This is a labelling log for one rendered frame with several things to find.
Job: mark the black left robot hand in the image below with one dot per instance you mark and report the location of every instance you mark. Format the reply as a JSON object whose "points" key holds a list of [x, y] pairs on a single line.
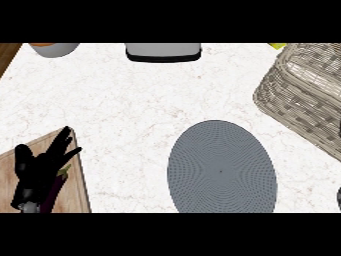
{"points": [[36, 170]]}

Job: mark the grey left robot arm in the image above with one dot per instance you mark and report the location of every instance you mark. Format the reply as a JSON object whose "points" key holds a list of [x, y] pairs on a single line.
{"points": [[28, 207]]}

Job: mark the grey oval placemat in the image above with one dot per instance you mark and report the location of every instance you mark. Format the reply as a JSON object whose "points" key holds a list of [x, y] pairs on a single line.
{"points": [[222, 170]]}

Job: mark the beige wicker basket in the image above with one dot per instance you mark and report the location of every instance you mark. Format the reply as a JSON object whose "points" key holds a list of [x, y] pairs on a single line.
{"points": [[303, 90]]}

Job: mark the purple eggplant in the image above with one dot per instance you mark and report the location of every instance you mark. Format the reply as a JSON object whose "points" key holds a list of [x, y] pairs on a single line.
{"points": [[53, 191]]}

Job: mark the pale wooden cutting board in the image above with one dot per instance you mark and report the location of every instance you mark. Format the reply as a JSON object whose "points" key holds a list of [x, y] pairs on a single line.
{"points": [[74, 196]]}

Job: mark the grey bowl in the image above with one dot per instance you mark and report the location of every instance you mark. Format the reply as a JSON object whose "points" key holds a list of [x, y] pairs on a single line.
{"points": [[55, 50]]}

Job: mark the grey and black appliance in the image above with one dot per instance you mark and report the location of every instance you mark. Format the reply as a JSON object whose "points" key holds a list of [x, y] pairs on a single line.
{"points": [[163, 51]]}

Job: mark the yellow object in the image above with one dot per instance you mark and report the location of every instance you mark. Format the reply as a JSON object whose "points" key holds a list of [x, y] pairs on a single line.
{"points": [[276, 45]]}

